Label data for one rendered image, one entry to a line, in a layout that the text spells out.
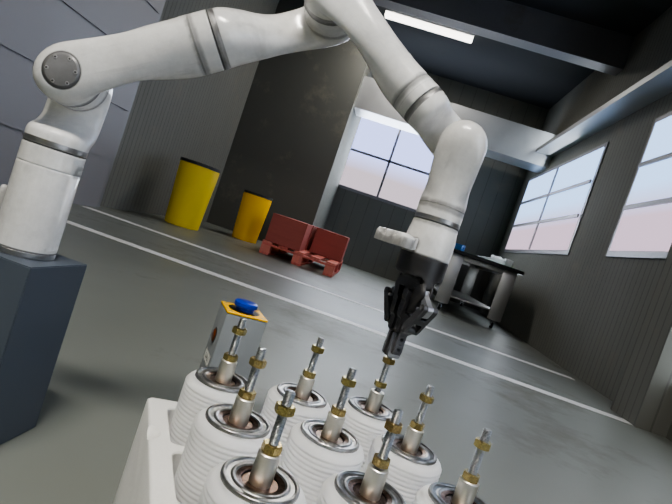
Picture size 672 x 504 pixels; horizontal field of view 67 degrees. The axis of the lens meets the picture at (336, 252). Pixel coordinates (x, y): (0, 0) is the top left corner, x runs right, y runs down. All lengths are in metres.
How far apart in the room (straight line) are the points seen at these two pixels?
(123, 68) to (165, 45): 0.07
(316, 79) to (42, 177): 6.92
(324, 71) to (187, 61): 6.88
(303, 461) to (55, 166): 0.57
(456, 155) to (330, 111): 6.80
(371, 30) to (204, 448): 0.61
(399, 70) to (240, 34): 0.25
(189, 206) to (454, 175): 4.93
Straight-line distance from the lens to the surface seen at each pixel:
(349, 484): 0.56
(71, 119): 0.93
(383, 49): 0.81
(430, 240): 0.74
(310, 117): 7.53
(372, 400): 0.80
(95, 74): 0.86
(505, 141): 7.71
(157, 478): 0.62
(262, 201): 6.40
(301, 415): 0.72
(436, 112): 0.78
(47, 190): 0.88
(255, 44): 0.86
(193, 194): 5.55
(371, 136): 8.79
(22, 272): 0.86
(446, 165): 0.75
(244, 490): 0.49
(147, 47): 0.85
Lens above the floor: 0.49
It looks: 2 degrees down
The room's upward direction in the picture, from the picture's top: 19 degrees clockwise
